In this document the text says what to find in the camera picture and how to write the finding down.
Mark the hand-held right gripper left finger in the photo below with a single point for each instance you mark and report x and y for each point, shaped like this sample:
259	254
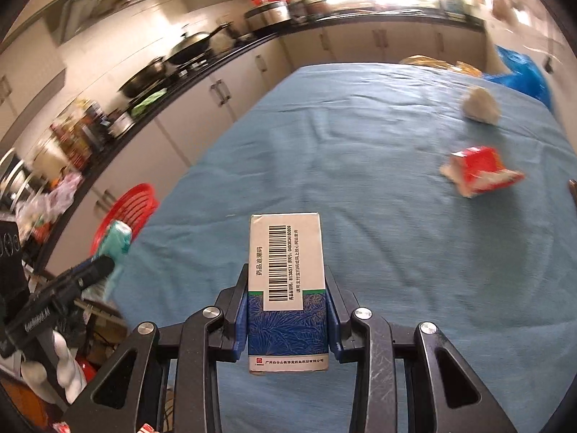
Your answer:
241	320

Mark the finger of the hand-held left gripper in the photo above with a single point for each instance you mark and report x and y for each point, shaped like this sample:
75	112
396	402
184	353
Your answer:
54	293

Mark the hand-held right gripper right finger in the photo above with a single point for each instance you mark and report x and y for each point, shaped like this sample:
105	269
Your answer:
336	324

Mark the white blue medicine box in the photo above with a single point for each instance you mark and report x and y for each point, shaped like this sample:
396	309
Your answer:
288	279

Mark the teal snack packet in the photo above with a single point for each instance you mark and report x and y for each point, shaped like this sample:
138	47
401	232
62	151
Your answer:
115	248

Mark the red plastic basket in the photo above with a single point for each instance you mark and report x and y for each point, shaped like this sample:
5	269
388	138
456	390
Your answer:
126	212

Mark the person's left hand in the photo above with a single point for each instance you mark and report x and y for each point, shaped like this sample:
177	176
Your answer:
63	365

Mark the pink plastic bag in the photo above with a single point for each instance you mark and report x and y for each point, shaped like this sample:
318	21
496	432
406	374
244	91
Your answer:
63	191

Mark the blue tablecloth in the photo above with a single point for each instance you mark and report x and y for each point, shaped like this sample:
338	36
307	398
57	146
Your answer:
369	243

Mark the row of condiment bottles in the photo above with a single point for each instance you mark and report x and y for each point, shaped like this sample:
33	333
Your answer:
79	135

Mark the white plastic tub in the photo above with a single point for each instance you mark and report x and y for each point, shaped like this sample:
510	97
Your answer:
121	124

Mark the green cloth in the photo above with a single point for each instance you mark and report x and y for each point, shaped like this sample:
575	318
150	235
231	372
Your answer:
148	101

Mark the red orange cardboard packet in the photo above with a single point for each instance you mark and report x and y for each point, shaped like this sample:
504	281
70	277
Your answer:
482	169

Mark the black open wok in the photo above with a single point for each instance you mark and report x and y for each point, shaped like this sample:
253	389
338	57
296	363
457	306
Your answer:
144	79

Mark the white base cabinets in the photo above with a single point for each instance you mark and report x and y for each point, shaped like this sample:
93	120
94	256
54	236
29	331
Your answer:
252	76

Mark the crumpled white tissue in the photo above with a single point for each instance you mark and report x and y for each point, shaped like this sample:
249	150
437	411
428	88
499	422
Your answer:
480	106

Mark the black kitchen countertop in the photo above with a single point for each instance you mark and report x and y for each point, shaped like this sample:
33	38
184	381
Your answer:
252	43

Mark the black wok with lid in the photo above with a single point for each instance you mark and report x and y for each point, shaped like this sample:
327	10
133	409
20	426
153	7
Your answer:
194	45

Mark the yellow plastic bag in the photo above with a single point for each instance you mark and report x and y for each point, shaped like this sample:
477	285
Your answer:
432	62

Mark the silver rice cooker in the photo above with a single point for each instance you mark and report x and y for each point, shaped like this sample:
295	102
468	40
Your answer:
268	17

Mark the blue plastic bag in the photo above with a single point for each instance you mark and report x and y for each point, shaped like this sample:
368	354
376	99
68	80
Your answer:
523	74

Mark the red lid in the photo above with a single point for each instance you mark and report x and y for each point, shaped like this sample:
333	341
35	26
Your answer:
275	0

